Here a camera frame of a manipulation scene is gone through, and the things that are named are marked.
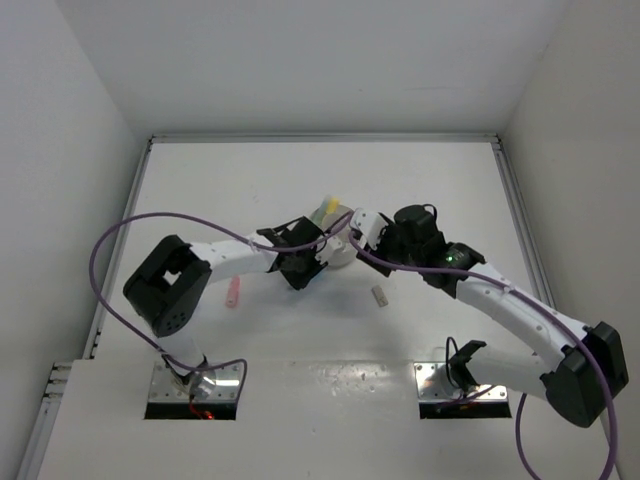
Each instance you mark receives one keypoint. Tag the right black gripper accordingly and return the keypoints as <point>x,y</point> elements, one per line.
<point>388,231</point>

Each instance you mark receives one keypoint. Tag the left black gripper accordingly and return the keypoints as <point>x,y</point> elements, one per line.
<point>298,281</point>

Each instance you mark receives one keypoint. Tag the yellow highlighter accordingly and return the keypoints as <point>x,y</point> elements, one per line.
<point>329,205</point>

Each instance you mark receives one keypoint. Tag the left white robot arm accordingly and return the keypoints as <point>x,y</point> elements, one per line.
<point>167,287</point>

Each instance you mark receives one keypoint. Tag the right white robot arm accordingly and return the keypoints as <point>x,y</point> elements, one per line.
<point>575,368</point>

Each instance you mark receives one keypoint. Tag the beige long eraser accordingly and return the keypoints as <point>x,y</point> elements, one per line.
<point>380,296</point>

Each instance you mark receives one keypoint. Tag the pink highlighter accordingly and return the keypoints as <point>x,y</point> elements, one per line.
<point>233,290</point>

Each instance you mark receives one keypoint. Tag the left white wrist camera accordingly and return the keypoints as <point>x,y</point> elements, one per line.
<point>332,252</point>

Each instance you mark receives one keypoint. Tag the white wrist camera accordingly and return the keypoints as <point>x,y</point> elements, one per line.
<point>332,252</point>
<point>369,224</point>

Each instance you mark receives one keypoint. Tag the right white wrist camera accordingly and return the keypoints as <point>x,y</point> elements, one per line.
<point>369,224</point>

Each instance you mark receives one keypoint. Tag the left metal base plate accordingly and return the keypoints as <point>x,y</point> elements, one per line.
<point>215,386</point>

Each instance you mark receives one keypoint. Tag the metal base plate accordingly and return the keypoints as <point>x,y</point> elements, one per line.
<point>215,386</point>
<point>433,387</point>

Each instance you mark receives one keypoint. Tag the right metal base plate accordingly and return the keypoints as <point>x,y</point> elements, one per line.
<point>433,387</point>

